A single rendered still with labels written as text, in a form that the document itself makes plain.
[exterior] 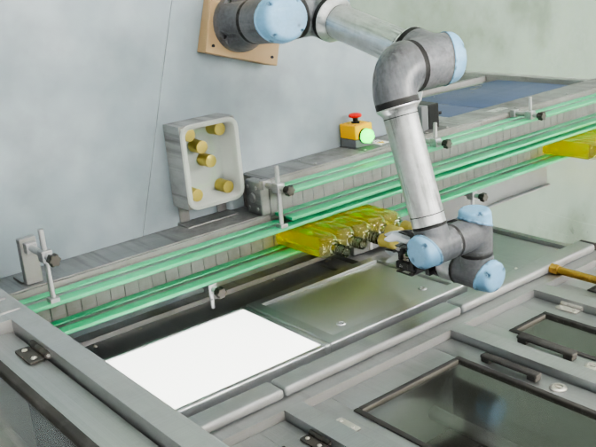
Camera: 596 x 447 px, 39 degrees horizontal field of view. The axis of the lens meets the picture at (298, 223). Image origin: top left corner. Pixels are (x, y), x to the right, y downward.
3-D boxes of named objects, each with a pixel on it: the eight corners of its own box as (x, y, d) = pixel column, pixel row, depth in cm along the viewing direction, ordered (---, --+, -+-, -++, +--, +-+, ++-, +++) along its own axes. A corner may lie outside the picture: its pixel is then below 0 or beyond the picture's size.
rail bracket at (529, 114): (506, 117, 287) (540, 121, 276) (506, 96, 284) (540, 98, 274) (514, 115, 289) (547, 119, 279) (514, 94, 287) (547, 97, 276)
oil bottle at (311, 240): (276, 244, 233) (326, 261, 217) (274, 224, 231) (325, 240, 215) (292, 239, 236) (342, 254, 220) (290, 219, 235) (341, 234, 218)
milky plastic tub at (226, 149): (174, 207, 225) (191, 212, 218) (162, 123, 218) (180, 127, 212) (228, 192, 235) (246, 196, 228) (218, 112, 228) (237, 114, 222)
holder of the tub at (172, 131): (176, 224, 227) (192, 231, 221) (162, 124, 219) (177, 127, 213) (229, 209, 237) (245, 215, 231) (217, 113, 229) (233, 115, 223)
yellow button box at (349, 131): (340, 145, 258) (356, 149, 253) (338, 121, 256) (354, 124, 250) (356, 141, 262) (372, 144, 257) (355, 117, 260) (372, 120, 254)
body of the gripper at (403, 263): (392, 243, 206) (429, 254, 197) (417, 233, 211) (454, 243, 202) (394, 271, 208) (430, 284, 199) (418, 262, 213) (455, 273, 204)
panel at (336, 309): (93, 374, 194) (168, 429, 168) (90, 363, 193) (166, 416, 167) (377, 263, 245) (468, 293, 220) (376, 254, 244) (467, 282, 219)
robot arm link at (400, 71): (378, 42, 172) (439, 271, 176) (418, 34, 178) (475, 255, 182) (345, 55, 182) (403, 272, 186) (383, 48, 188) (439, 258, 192)
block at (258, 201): (246, 212, 233) (261, 216, 227) (242, 179, 230) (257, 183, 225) (256, 209, 235) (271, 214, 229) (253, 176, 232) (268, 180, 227)
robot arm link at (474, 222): (465, 220, 182) (466, 267, 185) (500, 207, 188) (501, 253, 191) (438, 213, 188) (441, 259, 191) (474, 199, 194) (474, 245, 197)
